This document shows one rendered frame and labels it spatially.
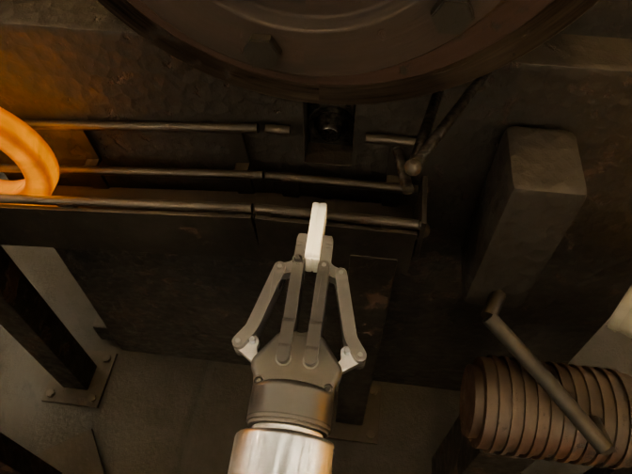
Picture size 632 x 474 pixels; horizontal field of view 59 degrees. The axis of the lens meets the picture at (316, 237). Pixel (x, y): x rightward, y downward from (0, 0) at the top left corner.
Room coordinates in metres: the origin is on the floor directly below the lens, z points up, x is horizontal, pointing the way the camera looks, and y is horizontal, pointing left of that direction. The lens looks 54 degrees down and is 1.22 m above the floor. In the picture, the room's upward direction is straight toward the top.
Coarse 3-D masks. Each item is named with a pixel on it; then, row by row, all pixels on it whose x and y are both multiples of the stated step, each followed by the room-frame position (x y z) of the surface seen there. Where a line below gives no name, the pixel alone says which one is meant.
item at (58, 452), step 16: (0, 448) 0.25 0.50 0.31; (16, 448) 0.26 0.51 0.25; (64, 448) 0.33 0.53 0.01; (80, 448) 0.33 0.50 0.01; (96, 448) 0.33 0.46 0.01; (0, 464) 0.22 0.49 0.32; (16, 464) 0.23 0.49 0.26; (32, 464) 0.25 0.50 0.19; (48, 464) 0.27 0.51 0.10; (64, 464) 0.30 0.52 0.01; (80, 464) 0.30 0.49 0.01; (96, 464) 0.30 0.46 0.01
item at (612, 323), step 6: (630, 288) 0.31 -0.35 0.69; (624, 294) 0.31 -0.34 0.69; (630, 294) 0.30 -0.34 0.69; (624, 300) 0.30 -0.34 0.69; (630, 300) 0.30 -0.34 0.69; (618, 306) 0.30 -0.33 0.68; (624, 306) 0.29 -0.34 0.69; (630, 306) 0.29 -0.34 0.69; (618, 312) 0.29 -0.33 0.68; (624, 312) 0.29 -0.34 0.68; (630, 312) 0.29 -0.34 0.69; (612, 318) 0.29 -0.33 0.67; (618, 318) 0.28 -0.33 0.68; (624, 318) 0.28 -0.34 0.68; (630, 318) 0.28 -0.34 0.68; (606, 324) 0.29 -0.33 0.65; (612, 324) 0.28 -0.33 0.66; (618, 324) 0.28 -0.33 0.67; (624, 324) 0.28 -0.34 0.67; (630, 324) 0.28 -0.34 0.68; (612, 330) 0.28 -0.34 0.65; (618, 330) 0.28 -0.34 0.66; (624, 330) 0.28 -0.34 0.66; (630, 330) 0.27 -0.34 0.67; (630, 336) 0.27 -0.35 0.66
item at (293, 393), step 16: (304, 336) 0.23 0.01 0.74; (272, 352) 0.22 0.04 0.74; (304, 352) 0.22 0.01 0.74; (320, 352) 0.22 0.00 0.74; (256, 368) 0.20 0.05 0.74; (272, 368) 0.20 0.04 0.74; (288, 368) 0.20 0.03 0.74; (304, 368) 0.20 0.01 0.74; (320, 368) 0.20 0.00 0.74; (336, 368) 0.20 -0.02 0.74; (256, 384) 0.18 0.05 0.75; (272, 384) 0.18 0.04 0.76; (288, 384) 0.18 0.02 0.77; (304, 384) 0.18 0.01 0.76; (320, 384) 0.19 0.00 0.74; (336, 384) 0.19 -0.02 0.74; (256, 400) 0.17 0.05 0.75; (272, 400) 0.16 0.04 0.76; (288, 400) 0.16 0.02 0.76; (304, 400) 0.16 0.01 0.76; (320, 400) 0.17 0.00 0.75; (256, 416) 0.15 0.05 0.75; (272, 416) 0.15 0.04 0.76; (288, 416) 0.15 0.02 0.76; (304, 416) 0.15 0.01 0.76; (320, 416) 0.15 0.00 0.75; (320, 432) 0.14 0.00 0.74
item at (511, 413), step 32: (480, 384) 0.27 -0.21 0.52; (512, 384) 0.27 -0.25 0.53; (576, 384) 0.27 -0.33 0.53; (608, 384) 0.27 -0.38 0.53; (480, 416) 0.23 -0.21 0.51; (512, 416) 0.23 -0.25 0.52; (544, 416) 0.23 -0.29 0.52; (608, 416) 0.23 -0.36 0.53; (448, 448) 0.28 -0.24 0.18; (480, 448) 0.21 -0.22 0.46; (512, 448) 0.20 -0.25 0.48; (544, 448) 0.20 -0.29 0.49; (576, 448) 0.20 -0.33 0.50
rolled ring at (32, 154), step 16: (0, 112) 0.49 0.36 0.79; (0, 128) 0.47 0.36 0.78; (16, 128) 0.48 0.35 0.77; (0, 144) 0.47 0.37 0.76; (16, 144) 0.46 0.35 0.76; (32, 144) 0.48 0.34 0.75; (16, 160) 0.46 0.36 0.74; (32, 160) 0.46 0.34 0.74; (48, 160) 0.48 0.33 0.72; (32, 176) 0.46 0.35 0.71; (48, 176) 0.46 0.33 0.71; (0, 192) 0.48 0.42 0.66; (16, 192) 0.47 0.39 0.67; (32, 192) 0.47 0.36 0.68; (48, 192) 0.46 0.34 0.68
